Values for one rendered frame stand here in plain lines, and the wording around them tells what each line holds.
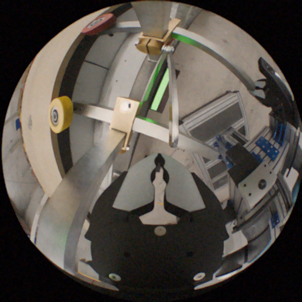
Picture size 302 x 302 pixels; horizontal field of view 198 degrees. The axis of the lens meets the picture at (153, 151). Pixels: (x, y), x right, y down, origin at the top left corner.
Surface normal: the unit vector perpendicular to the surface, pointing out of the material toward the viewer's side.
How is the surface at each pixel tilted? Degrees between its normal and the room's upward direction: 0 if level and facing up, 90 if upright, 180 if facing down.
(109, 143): 90
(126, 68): 0
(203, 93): 0
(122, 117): 0
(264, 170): 90
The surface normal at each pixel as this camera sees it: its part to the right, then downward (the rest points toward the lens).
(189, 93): -0.04, 0.50
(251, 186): -0.58, -0.72
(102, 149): 0.35, -0.80
